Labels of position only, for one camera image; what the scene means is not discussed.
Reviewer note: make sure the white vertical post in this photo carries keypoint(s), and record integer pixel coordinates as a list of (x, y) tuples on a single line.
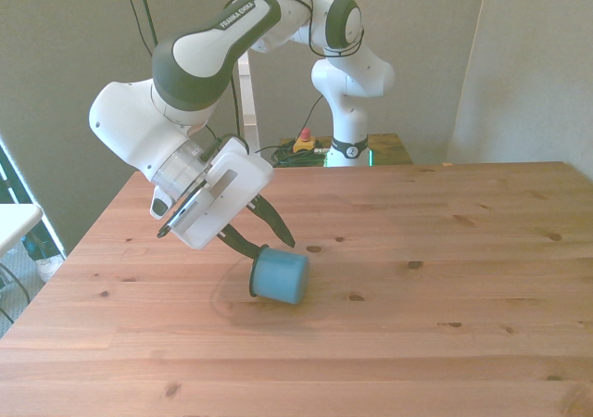
[(249, 97)]

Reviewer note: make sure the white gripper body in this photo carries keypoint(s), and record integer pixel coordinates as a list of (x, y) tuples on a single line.
[(231, 180)]

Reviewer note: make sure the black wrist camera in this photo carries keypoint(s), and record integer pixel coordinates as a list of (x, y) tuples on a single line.
[(187, 211)]

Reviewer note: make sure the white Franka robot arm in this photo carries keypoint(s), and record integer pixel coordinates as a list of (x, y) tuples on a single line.
[(199, 51)]

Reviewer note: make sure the blue mug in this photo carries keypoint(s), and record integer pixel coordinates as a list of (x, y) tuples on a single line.
[(280, 275)]

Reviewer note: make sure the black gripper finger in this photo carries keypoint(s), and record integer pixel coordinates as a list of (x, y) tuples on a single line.
[(273, 220), (238, 243)]

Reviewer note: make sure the white side table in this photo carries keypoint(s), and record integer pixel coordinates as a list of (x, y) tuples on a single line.
[(14, 222)]

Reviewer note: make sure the yellow emergency stop box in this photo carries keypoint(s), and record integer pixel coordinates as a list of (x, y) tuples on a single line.
[(303, 144)]

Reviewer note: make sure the white shoe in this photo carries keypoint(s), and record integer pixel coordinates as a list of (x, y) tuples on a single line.
[(47, 269)]

